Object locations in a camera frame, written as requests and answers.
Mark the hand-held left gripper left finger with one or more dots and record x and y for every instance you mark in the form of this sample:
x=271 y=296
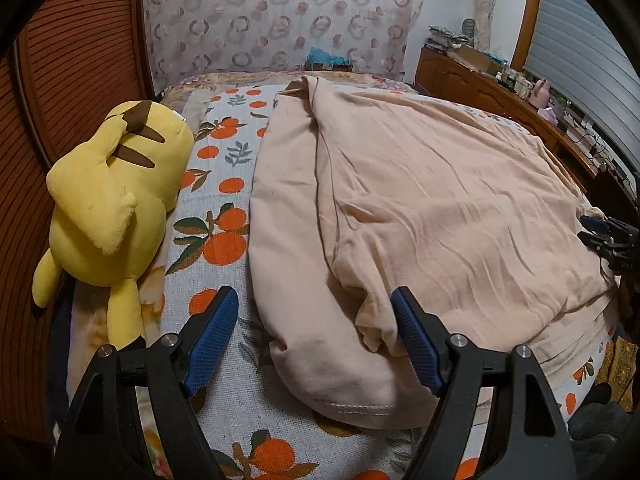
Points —
x=210 y=341

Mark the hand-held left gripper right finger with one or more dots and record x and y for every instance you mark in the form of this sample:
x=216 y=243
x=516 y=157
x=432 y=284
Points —
x=419 y=342

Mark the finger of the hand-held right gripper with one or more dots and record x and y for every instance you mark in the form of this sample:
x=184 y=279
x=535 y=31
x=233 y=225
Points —
x=594 y=223
x=592 y=241

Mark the beige printed t-shirt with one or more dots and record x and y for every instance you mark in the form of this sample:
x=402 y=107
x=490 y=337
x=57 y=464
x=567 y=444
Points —
x=425 y=185

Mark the stack of folded clothes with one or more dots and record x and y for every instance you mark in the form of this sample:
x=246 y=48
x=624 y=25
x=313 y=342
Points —
x=447 y=37

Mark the orange fruit print bedsheet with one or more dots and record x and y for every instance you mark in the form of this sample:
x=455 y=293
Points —
x=220 y=242

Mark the pink tissue holder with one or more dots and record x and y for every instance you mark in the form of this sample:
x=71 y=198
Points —
x=549 y=115

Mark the yellow patterned cloth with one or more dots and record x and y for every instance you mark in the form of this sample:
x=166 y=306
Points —
x=620 y=365

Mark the grey window blind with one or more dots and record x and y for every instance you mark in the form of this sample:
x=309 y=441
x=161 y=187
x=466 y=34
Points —
x=585 y=60

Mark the row of small bottles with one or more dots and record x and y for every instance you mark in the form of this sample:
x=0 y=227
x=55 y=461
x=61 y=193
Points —
x=515 y=80

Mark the dark cloth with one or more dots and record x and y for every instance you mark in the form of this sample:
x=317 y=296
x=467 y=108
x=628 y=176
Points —
x=605 y=425

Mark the yellow plush toy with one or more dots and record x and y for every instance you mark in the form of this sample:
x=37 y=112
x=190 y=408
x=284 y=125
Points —
x=100 y=200

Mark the wooden sideboard cabinet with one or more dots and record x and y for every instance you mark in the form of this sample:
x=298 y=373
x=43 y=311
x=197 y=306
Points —
x=475 y=87

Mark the flat open cardboard box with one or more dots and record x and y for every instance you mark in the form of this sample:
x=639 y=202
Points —
x=477 y=60

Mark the small grey fan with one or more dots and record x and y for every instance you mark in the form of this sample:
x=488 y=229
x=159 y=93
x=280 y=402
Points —
x=468 y=26

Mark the tied beige window curtain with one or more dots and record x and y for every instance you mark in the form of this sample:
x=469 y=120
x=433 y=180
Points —
x=486 y=5

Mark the small cardboard box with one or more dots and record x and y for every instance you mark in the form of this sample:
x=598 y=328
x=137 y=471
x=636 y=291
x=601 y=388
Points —
x=327 y=66

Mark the blue crumpled bag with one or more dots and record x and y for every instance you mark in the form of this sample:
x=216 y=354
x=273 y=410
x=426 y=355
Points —
x=327 y=54

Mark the brown slatted wooden wardrobe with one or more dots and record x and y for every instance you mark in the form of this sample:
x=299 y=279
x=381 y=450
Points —
x=75 y=60

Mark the pink circle pattern curtain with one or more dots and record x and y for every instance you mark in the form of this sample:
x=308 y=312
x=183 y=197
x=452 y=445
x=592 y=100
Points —
x=275 y=20

